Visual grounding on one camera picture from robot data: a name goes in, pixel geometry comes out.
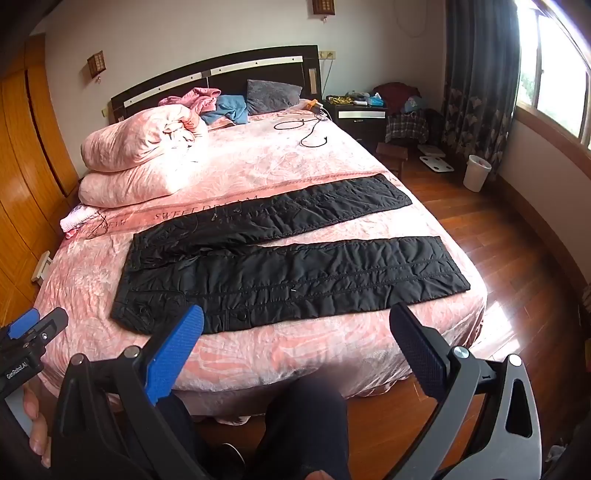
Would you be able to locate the wooden stool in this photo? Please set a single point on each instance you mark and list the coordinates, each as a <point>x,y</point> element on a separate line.
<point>391,154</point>

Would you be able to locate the pink garment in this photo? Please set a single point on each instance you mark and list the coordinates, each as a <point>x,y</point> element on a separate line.
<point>189,98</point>

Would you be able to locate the dark patterned curtain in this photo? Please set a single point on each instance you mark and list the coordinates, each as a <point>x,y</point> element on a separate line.
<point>475,83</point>

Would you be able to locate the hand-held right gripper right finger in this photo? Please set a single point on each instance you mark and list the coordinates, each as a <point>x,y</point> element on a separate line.
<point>418,353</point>

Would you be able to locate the tissue box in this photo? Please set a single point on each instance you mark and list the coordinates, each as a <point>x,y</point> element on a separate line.
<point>376,100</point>

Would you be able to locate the wooden wardrobe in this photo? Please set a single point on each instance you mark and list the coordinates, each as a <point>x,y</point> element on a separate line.
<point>27,161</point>

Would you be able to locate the window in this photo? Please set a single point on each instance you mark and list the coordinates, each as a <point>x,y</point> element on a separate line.
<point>554,60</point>

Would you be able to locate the white bathroom scale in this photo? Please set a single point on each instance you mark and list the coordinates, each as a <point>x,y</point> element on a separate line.
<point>436,165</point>
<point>431,150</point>

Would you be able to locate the blue garment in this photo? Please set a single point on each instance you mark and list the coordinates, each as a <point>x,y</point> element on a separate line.
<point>228,108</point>

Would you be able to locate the person's legs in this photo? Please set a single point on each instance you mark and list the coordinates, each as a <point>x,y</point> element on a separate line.
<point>304,429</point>

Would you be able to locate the white trash bin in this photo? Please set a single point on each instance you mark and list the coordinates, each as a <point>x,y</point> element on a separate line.
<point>476,174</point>

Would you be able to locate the dark wooden headboard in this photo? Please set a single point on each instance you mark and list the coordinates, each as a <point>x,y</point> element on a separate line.
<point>231,74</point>

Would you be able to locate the wooden wall lamp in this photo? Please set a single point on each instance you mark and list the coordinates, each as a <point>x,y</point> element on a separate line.
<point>97,64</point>
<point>320,7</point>

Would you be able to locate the dark red garment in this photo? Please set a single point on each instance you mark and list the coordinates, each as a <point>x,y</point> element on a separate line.
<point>395,94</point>

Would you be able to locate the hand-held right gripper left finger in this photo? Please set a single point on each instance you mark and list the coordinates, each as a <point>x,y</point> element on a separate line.
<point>178,353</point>

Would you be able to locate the yellow black patterned item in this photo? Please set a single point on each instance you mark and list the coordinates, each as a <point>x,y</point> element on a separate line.
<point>339,99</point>

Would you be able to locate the person's left hand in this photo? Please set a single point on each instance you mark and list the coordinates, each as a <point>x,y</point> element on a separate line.
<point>37,415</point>

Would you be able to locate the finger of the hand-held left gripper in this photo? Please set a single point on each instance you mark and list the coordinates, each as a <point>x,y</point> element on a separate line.
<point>24,322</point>
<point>51,323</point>

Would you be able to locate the small pink cloth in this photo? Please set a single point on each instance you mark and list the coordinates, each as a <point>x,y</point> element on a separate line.
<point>76,220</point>

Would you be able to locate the plaid cloth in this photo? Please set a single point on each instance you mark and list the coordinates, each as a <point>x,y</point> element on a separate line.
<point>406,127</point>

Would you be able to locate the folded pink quilt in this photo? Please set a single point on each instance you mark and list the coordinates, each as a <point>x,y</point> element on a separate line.
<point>138,147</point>

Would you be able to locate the dark nightstand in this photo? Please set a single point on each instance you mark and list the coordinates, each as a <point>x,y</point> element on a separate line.
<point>360,122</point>

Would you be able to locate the orange white charger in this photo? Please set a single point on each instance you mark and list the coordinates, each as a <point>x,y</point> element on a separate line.
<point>315,105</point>

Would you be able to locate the wall socket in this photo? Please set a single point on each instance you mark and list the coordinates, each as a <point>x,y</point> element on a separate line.
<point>328,54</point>

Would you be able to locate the white plastic object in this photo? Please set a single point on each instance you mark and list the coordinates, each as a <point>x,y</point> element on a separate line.
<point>40,266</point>

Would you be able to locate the black quilted pants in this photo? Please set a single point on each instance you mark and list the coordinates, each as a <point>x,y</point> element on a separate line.
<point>277,281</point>

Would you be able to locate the blue bag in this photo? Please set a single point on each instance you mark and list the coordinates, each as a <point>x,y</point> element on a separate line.
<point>412,105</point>

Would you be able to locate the grey pillow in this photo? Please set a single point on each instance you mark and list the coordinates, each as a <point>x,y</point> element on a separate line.
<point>272,94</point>

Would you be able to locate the bed with pink sheet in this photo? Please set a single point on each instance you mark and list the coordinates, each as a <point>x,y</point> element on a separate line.
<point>286,161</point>

